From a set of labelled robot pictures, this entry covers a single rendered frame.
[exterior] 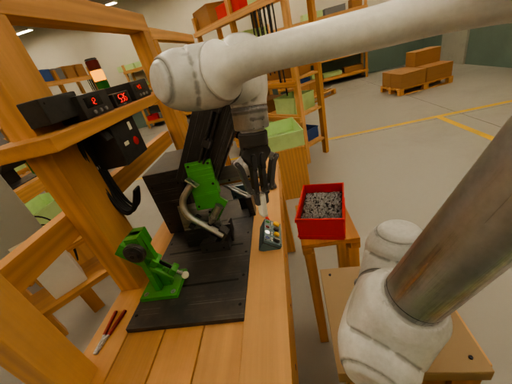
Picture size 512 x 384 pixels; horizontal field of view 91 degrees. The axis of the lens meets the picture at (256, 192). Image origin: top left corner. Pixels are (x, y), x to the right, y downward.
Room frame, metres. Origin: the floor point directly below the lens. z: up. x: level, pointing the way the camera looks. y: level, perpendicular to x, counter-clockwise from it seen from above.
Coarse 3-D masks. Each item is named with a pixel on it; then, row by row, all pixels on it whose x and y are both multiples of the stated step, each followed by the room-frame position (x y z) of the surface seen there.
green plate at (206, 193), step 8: (208, 160) 0.99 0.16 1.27; (192, 168) 1.00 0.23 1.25; (200, 168) 0.99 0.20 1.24; (208, 168) 0.99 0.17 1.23; (192, 176) 0.99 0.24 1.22; (200, 176) 0.99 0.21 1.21; (208, 176) 0.98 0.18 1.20; (200, 184) 0.98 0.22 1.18; (208, 184) 0.97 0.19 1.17; (216, 184) 0.97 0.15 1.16; (192, 192) 0.98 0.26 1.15; (200, 192) 0.97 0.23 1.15; (208, 192) 0.97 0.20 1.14; (216, 192) 0.96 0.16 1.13; (200, 200) 0.97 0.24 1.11; (208, 200) 0.96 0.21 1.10; (200, 208) 0.96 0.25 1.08; (208, 208) 0.95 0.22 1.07
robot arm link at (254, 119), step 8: (264, 104) 0.63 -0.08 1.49; (232, 112) 0.62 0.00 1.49; (240, 112) 0.60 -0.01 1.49; (248, 112) 0.60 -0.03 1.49; (256, 112) 0.60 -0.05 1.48; (264, 112) 0.61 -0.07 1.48; (240, 120) 0.60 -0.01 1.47; (248, 120) 0.59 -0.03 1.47; (256, 120) 0.60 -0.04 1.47; (264, 120) 0.60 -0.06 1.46; (240, 128) 0.60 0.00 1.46; (248, 128) 0.59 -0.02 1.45; (256, 128) 0.59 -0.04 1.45
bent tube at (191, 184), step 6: (186, 180) 0.96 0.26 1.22; (192, 180) 0.99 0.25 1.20; (186, 186) 0.96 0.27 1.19; (192, 186) 0.96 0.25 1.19; (186, 192) 0.95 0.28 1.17; (180, 198) 0.96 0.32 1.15; (186, 198) 0.95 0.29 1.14; (180, 204) 0.95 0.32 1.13; (186, 204) 0.96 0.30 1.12; (186, 210) 0.94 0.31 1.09; (186, 216) 0.93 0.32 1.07; (192, 216) 0.93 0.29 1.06; (192, 222) 0.93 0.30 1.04; (198, 222) 0.91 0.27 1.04; (204, 222) 0.92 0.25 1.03; (204, 228) 0.90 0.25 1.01; (210, 228) 0.90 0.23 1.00; (216, 228) 0.91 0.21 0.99; (216, 234) 0.88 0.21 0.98; (222, 234) 0.88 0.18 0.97
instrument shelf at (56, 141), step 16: (112, 112) 0.96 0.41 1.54; (128, 112) 1.06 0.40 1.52; (64, 128) 0.82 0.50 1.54; (80, 128) 0.79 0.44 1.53; (96, 128) 0.85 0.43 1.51; (16, 144) 0.73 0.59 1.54; (32, 144) 0.69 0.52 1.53; (48, 144) 0.68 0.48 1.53; (64, 144) 0.71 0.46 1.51; (0, 160) 0.71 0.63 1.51; (16, 160) 0.70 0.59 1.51
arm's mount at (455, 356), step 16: (320, 272) 0.63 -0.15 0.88; (336, 272) 0.60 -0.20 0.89; (352, 272) 0.59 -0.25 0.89; (336, 288) 0.54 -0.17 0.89; (352, 288) 0.53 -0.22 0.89; (336, 304) 0.49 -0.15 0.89; (336, 320) 0.44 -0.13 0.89; (336, 336) 0.40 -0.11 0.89; (464, 336) 0.32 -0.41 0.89; (336, 352) 0.36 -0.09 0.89; (448, 352) 0.29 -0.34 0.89; (464, 352) 0.29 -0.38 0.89; (480, 352) 0.28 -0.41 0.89; (432, 368) 0.27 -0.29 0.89; (448, 368) 0.26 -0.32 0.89; (464, 368) 0.26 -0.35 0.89; (480, 368) 0.25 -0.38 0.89
